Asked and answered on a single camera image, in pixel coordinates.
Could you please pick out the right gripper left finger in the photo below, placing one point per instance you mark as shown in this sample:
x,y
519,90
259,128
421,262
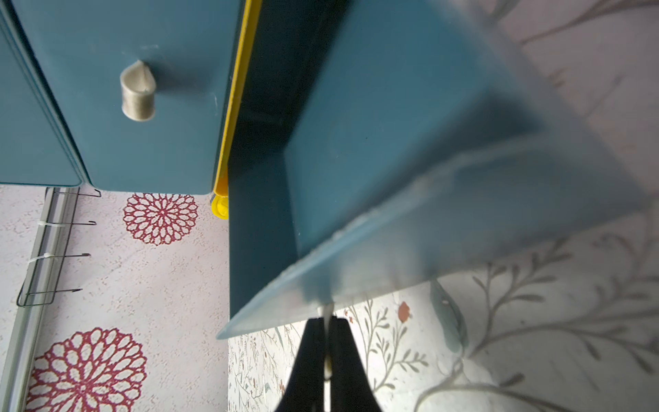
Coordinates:
x,y
305,390

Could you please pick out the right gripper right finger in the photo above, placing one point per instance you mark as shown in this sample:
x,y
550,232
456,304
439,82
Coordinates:
x,y
350,390

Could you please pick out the teal three-drawer cabinet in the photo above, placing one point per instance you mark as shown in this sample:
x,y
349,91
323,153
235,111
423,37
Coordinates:
x,y
364,146

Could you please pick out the yellow blue toy rattle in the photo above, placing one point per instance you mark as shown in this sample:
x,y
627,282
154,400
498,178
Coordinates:
x,y
220,206

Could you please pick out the black wire wall rack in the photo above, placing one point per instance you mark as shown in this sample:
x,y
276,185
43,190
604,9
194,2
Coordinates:
x,y
50,251

